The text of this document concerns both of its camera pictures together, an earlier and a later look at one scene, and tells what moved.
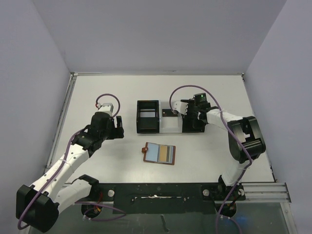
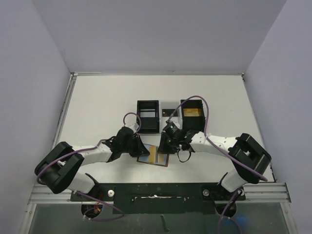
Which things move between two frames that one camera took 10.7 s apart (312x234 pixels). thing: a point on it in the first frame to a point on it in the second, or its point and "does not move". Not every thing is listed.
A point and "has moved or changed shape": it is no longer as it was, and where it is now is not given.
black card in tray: (168, 112) does not move
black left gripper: (116, 132) to (141, 149)
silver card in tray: (146, 114) does not move
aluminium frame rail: (264, 192) does not move
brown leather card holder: (159, 153) has moved or changed shape
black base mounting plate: (166, 198) does not move
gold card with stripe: (163, 153) to (152, 158)
